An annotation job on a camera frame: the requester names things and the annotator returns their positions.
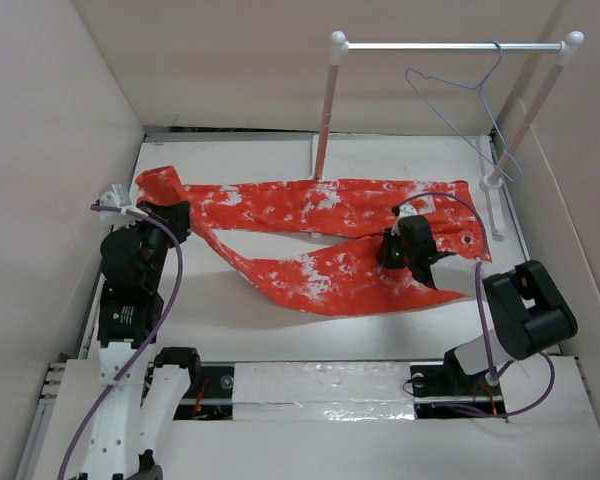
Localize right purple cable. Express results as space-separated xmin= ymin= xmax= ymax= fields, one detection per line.
xmin=392 ymin=191 xmax=557 ymax=419

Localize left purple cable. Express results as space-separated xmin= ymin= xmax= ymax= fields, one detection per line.
xmin=54 ymin=202 xmax=185 ymax=480

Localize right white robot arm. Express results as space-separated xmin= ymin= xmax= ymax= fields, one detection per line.
xmin=377 ymin=215 xmax=578 ymax=394

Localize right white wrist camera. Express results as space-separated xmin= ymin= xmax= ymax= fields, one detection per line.
xmin=391 ymin=203 xmax=418 ymax=236

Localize white clothes rack frame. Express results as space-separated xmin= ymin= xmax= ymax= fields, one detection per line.
xmin=311 ymin=31 xmax=585 ymax=240

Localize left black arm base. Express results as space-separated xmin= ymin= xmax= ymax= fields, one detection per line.
xmin=154 ymin=347 xmax=235 ymax=421

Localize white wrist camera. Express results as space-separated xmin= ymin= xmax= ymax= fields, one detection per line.
xmin=391 ymin=203 xmax=418 ymax=236
xmin=95 ymin=184 xmax=132 ymax=220

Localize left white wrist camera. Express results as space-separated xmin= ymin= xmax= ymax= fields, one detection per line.
xmin=95 ymin=184 xmax=132 ymax=220

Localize blue wire hanger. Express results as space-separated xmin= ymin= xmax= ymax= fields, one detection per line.
xmin=404 ymin=41 xmax=523 ymax=183

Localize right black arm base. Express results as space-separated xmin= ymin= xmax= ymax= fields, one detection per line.
xmin=402 ymin=351 xmax=505 ymax=420

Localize red white patterned trousers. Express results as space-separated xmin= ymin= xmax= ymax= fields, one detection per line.
xmin=133 ymin=164 xmax=493 ymax=318

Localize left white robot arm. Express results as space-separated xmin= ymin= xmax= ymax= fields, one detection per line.
xmin=58 ymin=199 xmax=203 ymax=479

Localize silver foil tape strip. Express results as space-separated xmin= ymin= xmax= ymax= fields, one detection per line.
xmin=232 ymin=361 xmax=415 ymax=422

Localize purple cable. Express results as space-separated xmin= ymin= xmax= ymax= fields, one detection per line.
xmin=54 ymin=202 xmax=185 ymax=480
xmin=392 ymin=191 xmax=557 ymax=419

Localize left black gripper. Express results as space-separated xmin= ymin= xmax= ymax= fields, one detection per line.
xmin=121 ymin=200 xmax=190 ymax=290

